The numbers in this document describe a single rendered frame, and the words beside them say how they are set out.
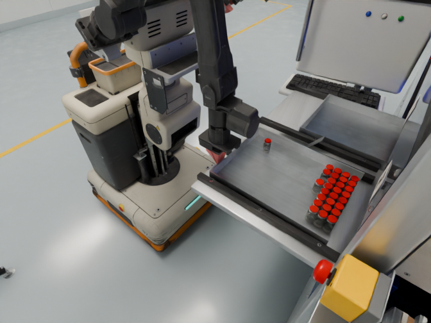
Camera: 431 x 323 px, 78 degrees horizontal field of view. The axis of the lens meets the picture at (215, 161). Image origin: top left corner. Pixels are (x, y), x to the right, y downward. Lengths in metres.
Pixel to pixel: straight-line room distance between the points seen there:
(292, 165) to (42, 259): 1.50
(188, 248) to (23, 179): 1.34
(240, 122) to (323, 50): 0.92
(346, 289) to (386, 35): 1.13
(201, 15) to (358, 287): 0.53
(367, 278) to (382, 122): 0.72
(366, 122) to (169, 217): 0.99
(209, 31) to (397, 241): 0.47
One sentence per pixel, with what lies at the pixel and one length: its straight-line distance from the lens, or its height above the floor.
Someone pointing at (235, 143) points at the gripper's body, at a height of 1.00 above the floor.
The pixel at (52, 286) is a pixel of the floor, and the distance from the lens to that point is 1.76.
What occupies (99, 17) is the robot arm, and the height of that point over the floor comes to 1.24.
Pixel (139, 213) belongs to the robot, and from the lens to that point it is 1.47.
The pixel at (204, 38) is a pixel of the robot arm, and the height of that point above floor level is 1.26.
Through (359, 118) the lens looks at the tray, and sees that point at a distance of 1.11.
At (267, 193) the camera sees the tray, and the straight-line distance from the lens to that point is 0.74.
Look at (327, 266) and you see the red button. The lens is 0.51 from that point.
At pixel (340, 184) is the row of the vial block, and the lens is 0.76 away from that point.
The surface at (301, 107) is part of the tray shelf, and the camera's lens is 1.08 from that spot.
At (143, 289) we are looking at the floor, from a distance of 1.58.
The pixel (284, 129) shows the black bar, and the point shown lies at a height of 0.90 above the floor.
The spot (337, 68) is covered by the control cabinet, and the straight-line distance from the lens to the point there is 1.48.
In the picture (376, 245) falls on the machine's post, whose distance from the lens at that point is 0.51.
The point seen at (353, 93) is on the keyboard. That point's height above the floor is 0.83.
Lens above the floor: 1.45
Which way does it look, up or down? 45 degrees down
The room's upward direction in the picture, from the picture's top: straight up
